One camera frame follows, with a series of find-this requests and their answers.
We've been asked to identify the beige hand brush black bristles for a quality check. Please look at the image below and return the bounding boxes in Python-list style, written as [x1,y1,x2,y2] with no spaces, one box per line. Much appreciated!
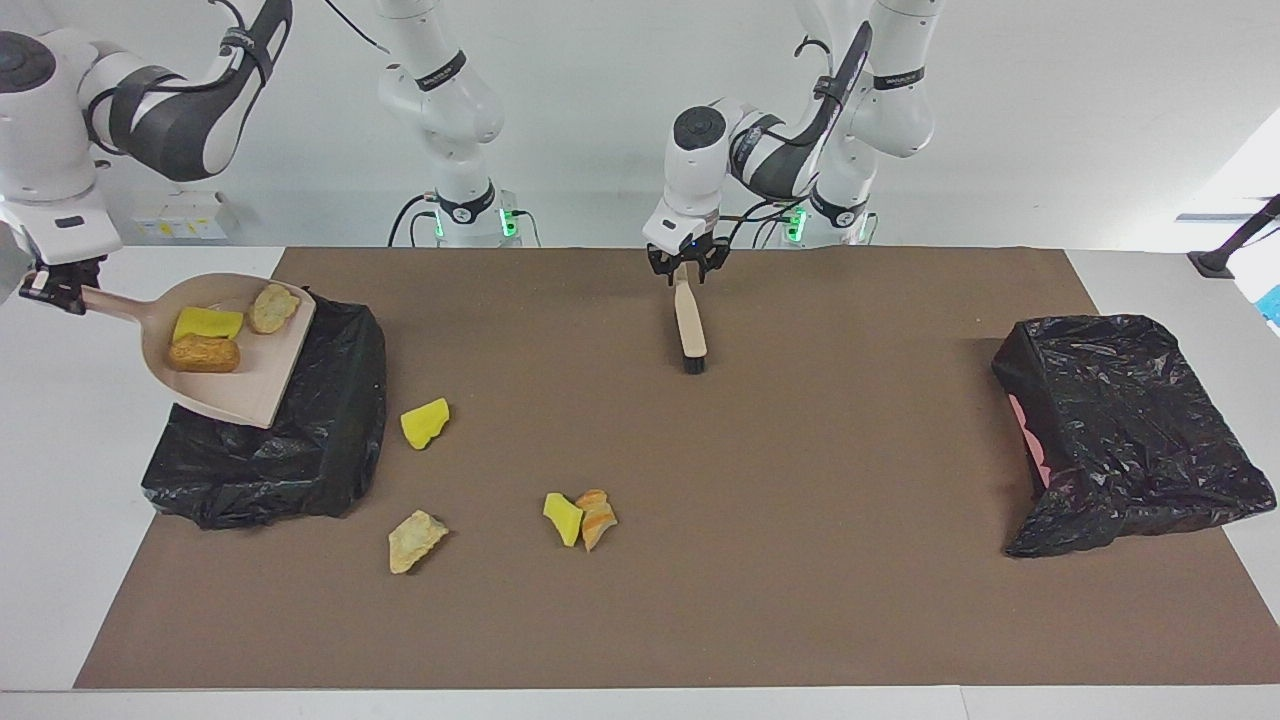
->
[674,265,708,375]

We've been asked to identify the notched yellow sponge piece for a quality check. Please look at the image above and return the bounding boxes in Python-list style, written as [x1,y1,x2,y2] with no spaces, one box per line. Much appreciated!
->
[172,307,245,344]

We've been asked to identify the brown round bun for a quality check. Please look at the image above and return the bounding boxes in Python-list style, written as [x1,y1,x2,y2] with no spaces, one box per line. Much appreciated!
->
[168,335,242,374]

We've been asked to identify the beige plastic dustpan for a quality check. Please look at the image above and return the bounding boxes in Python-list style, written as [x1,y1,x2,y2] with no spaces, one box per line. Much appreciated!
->
[78,273,317,429]

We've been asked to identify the small golden croissant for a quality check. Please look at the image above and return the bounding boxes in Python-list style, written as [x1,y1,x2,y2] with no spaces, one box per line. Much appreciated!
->
[248,284,302,335]

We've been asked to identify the striped orange croissant piece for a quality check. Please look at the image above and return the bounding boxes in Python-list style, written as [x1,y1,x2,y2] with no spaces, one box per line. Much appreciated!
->
[576,488,619,552]

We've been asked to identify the tan bread chunk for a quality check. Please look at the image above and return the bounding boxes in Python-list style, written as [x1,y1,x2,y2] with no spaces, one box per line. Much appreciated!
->
[388,509,450,576]

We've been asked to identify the bin lined with black bag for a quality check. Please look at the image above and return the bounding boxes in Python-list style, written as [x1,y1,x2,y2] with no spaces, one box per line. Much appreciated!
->
[141,288,389,530]

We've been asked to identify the pink bin with black bag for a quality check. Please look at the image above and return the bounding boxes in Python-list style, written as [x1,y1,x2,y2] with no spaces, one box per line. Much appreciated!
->
[991,313,1278,559]

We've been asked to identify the brown table mat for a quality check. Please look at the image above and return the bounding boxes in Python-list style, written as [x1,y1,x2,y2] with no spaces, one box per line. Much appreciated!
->
[75,247,1280,689]

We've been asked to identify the black left base cable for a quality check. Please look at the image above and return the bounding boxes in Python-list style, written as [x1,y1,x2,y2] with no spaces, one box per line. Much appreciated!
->
[735,200,801,249]

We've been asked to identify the black base cable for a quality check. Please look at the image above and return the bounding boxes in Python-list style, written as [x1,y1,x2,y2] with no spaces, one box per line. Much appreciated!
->
[735,200,801,249]
[387,193,441,248]

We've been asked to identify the white wall socket box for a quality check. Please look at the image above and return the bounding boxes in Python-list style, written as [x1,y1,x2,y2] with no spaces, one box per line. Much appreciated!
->
[128,192,238,239]

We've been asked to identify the black right base cable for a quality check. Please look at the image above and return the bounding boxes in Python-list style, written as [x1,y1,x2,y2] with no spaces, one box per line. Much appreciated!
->
[387,193,441,248]

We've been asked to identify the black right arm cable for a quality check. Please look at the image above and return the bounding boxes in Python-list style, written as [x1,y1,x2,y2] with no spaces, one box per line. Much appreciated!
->
[205,0,389,91]

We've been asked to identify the black camera stand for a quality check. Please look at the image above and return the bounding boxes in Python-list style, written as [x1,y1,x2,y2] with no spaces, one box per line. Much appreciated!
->
[1188,195,1280,279]

